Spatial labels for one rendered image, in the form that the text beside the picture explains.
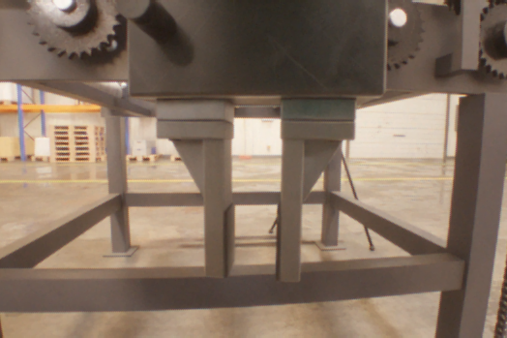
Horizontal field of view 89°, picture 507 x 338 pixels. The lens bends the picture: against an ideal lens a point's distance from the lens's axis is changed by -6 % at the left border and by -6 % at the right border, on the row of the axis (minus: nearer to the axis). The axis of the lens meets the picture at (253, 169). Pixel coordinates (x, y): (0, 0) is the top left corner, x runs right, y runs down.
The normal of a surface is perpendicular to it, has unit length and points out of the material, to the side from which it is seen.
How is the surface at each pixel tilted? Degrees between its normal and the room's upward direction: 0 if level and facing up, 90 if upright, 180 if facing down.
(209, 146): 90
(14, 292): 90
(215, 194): 90
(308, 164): 90
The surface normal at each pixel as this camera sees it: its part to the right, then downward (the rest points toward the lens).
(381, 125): 0.11, 0.11
